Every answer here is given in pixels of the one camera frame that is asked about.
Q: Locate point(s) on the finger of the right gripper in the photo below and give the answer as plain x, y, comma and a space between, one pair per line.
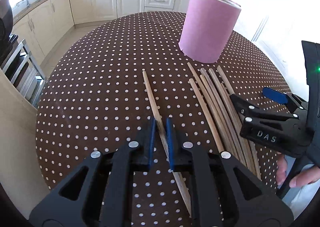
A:
249, 110
289, 100

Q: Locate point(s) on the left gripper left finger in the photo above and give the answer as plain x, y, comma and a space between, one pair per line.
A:
98, 192

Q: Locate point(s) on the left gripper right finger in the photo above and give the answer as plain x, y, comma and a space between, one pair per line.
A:
223, 191

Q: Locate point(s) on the wooden chopstick three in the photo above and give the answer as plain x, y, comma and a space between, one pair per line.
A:
208, 116

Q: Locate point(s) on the wooden chopstick nine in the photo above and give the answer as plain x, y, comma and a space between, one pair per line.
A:
226, 79

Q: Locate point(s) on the wooden chopstick two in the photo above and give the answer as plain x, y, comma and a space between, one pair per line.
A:
162, 133

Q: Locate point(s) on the wooden chopstick four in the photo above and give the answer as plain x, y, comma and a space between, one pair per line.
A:
205, 95

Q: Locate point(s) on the wooden chopstick five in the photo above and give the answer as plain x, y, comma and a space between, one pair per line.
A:
230, 141

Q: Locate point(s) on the pink cylindrical cup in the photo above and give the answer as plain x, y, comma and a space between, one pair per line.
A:
207, 27

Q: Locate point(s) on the white panel door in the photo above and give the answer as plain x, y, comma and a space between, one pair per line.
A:
278, 27

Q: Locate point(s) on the brown polka dot tablecloth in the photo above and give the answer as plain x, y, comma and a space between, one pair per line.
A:
95, 97

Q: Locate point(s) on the metal shelf rack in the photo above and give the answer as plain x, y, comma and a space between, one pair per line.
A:
22, 70

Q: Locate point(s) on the cream lower cabinets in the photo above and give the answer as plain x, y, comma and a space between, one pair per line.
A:
47, 21

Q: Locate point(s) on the black air fryer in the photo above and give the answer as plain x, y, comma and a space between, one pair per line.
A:
6, 22

